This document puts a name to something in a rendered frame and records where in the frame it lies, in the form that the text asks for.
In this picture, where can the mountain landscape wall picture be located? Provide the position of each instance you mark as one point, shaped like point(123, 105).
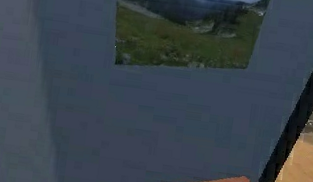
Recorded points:
point(185, 32)

